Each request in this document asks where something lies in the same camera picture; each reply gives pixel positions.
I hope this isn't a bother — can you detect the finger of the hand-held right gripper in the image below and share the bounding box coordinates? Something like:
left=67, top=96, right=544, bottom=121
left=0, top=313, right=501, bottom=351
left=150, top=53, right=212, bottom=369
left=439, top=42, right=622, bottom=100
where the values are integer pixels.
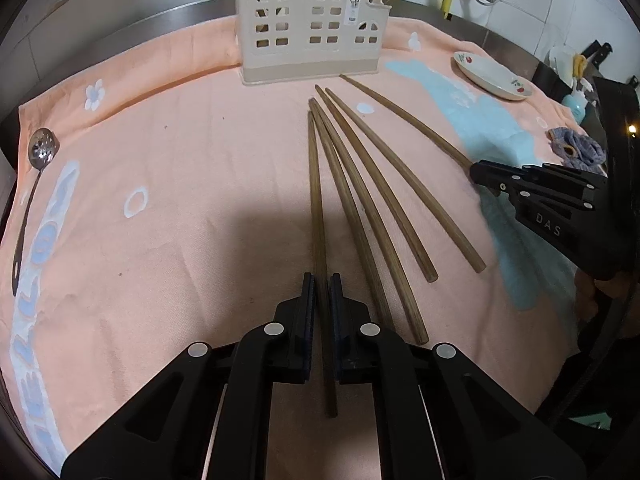
left=522, top=161, right=608, bottom=192
left=469, top=159, right=597, bottom=210

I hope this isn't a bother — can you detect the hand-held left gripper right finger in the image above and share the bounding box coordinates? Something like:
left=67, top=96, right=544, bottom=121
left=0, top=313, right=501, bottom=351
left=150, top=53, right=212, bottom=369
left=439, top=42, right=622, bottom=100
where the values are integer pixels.
left=327, top=272, right=586, bottom=480

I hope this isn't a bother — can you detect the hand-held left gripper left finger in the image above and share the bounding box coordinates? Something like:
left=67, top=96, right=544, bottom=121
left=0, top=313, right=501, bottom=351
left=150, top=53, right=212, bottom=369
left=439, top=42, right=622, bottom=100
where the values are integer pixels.
left=60, top=272, right=318, bottom=480

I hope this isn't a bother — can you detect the beige plastic utensil holder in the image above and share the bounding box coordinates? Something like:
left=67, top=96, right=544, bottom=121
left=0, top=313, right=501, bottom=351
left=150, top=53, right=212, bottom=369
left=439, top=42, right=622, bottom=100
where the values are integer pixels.
left=235, top=0, right=392, bottom=86

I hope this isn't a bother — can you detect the steel slotted spoon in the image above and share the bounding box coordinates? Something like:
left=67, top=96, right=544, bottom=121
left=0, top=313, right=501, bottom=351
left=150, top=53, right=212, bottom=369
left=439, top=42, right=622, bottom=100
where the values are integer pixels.
left=11, top=127, right=61, bottom=297

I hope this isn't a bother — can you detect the person's right hand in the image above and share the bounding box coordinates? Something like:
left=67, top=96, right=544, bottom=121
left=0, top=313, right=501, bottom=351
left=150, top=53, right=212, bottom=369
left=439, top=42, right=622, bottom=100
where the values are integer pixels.
left=574, top=269, right=636, bottom=326

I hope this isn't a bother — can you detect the grey knitted cloth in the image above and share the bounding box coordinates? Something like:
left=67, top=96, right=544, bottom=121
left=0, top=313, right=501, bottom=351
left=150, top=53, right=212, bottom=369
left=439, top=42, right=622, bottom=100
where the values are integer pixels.
left=546, top=126, right=607, bottom=170

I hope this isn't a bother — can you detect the blue spray bottle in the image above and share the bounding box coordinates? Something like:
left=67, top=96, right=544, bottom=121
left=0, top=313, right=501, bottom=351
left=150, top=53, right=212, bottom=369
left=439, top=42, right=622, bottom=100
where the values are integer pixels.
left=561, top=77, right=590, bottom=125

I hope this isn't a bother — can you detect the white cherry-print dish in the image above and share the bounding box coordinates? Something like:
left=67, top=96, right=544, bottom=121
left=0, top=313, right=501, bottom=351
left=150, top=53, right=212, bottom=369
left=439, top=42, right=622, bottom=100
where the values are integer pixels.
left=452, top=50, right=532, bottom=102

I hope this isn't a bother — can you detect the white rice paddle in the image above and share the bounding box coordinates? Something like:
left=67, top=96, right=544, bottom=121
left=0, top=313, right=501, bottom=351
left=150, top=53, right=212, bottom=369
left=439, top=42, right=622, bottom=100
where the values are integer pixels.
left=546, top=45, right=577, bottom=88

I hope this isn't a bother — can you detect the peach printed towel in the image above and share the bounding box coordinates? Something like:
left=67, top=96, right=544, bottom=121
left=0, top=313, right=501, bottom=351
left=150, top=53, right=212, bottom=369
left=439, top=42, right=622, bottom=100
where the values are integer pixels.
left=0, top=10, right=608, bottom=480

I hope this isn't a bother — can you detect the black-handled kitchen knife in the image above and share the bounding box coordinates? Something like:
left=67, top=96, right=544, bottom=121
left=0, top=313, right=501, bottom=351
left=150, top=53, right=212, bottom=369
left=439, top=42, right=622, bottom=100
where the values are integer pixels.
left=580, top=41, right=614, bottom=67

